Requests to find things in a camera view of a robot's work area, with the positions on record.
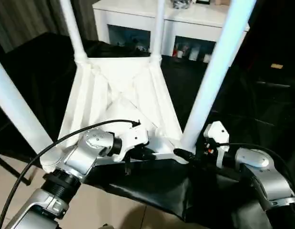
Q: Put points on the black work mat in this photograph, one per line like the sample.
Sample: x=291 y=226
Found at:
x=152 y=195

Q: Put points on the small yellow tag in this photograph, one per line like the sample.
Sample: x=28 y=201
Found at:
x=277 y=66

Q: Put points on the white cabinet with glass doors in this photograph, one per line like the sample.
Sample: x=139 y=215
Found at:
x=128 y=12

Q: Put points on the small grey object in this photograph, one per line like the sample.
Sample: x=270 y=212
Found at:
x=180 y=4

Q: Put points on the grey curtain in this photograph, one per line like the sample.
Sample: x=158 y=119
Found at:
x=33 y=19

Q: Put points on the small dark picture frame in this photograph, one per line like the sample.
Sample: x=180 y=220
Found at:
x=202 y=1

